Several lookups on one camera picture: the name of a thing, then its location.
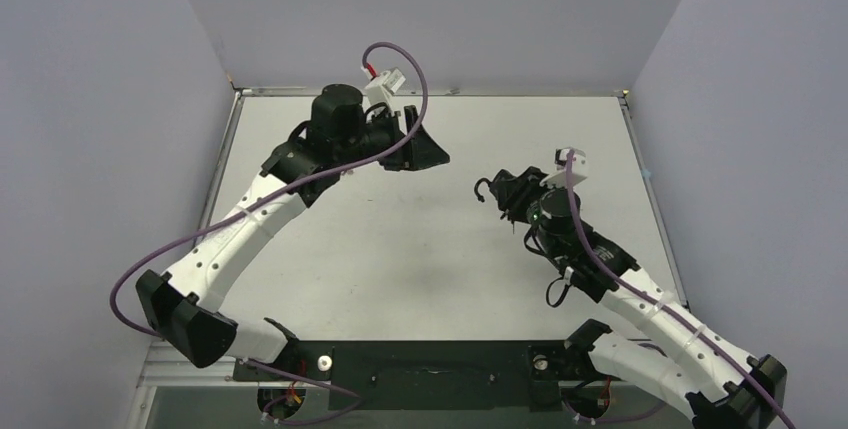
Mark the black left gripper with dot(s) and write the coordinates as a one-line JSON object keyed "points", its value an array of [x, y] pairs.
{"points": [[420, 152]]}

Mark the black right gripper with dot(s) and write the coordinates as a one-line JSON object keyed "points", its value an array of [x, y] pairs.
{"points": [[515, 189]]}

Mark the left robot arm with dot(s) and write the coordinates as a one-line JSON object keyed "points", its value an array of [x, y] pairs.
{"points": [[182, 303]]}

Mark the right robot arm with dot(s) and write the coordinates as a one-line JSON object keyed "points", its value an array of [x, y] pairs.
{"points": [[686, 365]]}

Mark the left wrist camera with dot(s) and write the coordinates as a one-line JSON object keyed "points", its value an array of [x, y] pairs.
{"points": [[383, 88]]}

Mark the aluminium table edge rail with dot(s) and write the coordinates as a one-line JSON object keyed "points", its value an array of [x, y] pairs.
{"points": [[297, 91]]}

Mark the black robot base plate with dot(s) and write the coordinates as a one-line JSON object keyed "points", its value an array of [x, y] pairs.
{"points": [[434, 375]]}

